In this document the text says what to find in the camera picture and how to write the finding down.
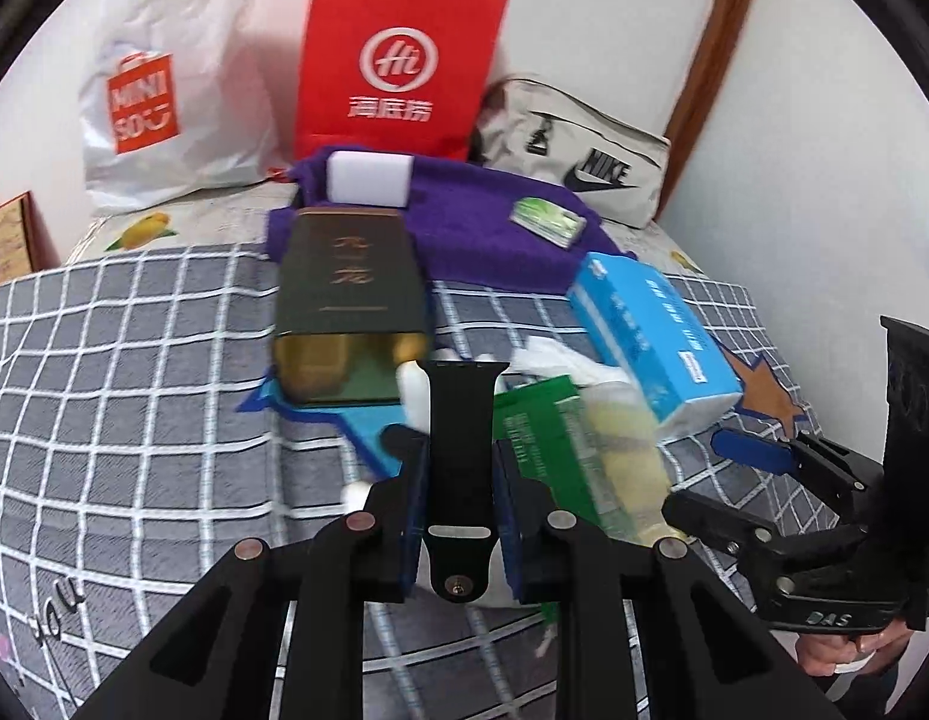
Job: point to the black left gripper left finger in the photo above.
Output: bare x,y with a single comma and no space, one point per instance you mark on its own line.
360,557

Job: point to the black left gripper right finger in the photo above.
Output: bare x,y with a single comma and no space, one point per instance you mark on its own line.
554,556

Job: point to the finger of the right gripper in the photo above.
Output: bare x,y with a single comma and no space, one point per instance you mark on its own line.
719,526
830,471

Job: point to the green yellow sponge pack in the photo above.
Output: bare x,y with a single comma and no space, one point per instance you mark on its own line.
595,448

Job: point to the white tissue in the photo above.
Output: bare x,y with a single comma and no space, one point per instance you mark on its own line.
546,358

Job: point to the green packet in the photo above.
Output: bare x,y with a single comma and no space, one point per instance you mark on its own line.
549,221

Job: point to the right hand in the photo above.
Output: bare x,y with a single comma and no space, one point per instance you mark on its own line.
822,655

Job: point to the blue tissue pack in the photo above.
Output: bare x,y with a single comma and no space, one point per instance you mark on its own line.
638,322

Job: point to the dark green tin box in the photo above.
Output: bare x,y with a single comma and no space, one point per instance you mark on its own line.
351,307

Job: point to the grey checked bed sheet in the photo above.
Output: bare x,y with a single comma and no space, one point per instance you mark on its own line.
126,470

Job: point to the purple towel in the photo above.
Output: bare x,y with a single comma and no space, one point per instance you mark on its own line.
458,217

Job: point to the white sponge block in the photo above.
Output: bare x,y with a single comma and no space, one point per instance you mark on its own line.
369,178

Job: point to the beige Nike bag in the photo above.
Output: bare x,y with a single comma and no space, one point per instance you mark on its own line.
536,129

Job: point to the brown framed picture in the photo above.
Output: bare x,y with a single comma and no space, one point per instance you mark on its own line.
19,254

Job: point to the red paper shopping bag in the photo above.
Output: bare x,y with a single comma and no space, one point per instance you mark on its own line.
406,76

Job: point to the white Miniso plastic bag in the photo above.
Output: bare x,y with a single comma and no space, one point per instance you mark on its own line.
173,103

